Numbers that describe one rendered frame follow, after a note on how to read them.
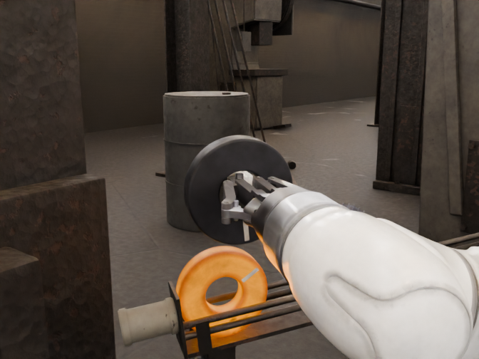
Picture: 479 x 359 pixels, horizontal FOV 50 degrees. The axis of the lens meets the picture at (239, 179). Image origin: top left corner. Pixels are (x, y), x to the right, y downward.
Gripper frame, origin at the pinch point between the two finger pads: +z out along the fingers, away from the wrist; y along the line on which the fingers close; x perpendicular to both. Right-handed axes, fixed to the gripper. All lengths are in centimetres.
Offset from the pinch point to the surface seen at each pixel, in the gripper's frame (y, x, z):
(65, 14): -21.6, 22.7, 35.3
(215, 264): -1.2, -16.5, 8.2
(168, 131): 37, -41, 260
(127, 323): -15.8, -24.3, 7.2
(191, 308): -5.4, -23.6, 8.0
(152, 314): -11.8, -23.7, 7.9
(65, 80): -22.3, 11.3, 34.2
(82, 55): -1, -13, 771
